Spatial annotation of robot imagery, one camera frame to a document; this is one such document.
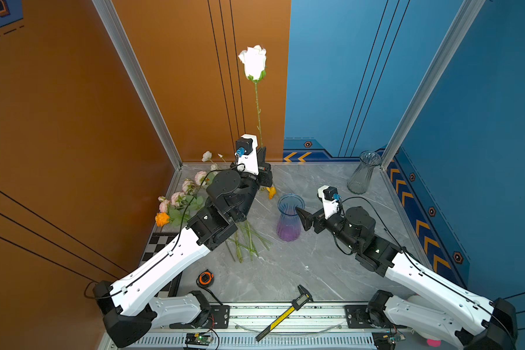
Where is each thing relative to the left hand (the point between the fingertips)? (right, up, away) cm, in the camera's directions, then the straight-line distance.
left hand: (264, 147), depth 57 cm
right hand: (+13, -16, +13) cm, 24 cm away
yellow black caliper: (+11, -52, +18) cm, 56 cm away
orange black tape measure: (-22, -45, +22) cm, 55 cm away
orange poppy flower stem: (+3, -14, +48) cm, 50 cm away
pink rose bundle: (-10, -34, +34) cm, 49 cm away
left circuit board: (-22, -61, +13) cm, 66 cm away
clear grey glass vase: (+47, -9, +52) cm, 70 cm away
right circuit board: (+40, -61, +13) cm, 74 cm away
